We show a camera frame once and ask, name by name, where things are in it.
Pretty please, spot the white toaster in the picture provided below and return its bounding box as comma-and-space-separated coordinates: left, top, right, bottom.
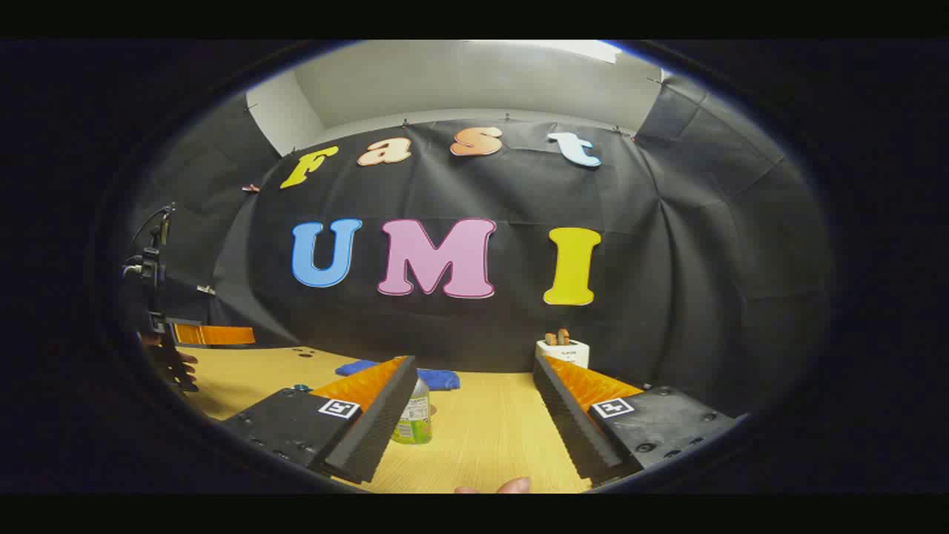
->
535, 339, 590, 369

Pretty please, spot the silver green-label water bottle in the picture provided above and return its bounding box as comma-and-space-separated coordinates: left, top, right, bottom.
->
391, 377, 433, 446

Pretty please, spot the blue towel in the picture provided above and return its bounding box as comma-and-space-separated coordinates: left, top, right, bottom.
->
335, 359, 460, 392

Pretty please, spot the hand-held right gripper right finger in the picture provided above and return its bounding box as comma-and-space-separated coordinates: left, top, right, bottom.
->
532, 353, 738, 483

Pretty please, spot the black backdrop cloth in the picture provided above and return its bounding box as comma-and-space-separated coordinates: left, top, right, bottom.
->
122, 70, 835, 416

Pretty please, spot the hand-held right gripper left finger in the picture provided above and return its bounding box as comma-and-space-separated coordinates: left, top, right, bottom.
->
221, 356, 420, 485

